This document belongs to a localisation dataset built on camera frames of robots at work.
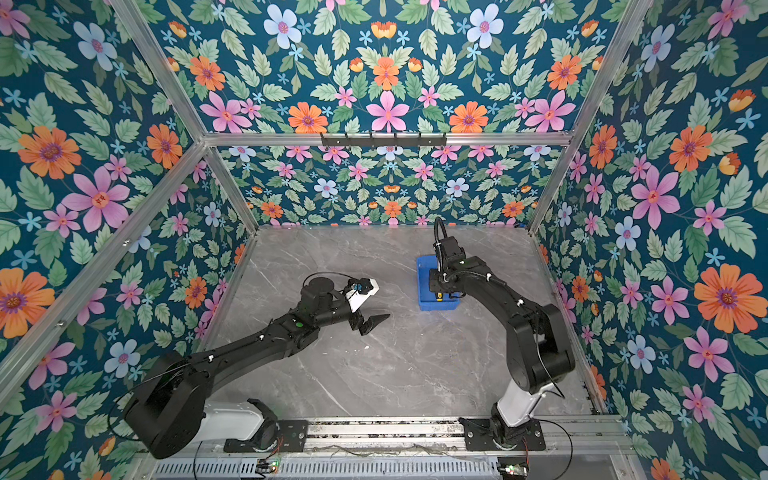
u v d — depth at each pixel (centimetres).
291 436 73
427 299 95
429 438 75
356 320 71
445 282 66
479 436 73
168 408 42
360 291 68
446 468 76
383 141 93
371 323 72
